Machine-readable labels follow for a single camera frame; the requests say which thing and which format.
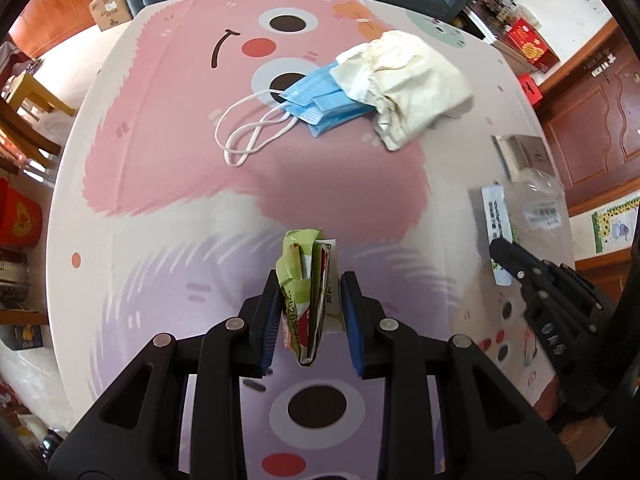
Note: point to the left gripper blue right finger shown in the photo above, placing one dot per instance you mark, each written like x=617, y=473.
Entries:
x=356, y=319

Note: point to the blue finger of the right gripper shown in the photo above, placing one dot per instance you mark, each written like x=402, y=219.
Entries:
x=509, y=261

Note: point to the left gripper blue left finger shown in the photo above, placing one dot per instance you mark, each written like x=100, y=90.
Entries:
x=265, y=315

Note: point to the clear plastic packaging bag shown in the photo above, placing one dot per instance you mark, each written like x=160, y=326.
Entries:
x=531, y=212

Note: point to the green snack wrapper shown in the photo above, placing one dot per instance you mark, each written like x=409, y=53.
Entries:
x=308, y=273

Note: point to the blue surgical face mask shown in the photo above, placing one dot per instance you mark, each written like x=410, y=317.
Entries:
x=316, y=100

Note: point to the cream cloth bag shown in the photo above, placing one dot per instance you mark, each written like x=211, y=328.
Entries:
x=410, y=85

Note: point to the grey flat cardboard box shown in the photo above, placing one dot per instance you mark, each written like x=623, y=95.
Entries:
x=523, y=155

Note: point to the wooden door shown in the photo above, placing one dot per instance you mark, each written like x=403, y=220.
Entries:
x=590, y=117

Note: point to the pink cartoon play mat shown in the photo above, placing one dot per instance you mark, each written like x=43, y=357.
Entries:
x=155, y=246

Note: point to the red patterned snack box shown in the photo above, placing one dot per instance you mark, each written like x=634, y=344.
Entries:
x=530, y=43

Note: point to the red gift box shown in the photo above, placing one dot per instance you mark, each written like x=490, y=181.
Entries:
x=20, y=218

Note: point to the wooden stool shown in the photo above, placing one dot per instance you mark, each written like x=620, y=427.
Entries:
x=23, y=103

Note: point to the brown cardboard box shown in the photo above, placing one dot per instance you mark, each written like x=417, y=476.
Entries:
x=109, y=13

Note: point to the orange wooden cabinet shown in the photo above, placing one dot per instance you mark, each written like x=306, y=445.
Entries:
x=43, y=24

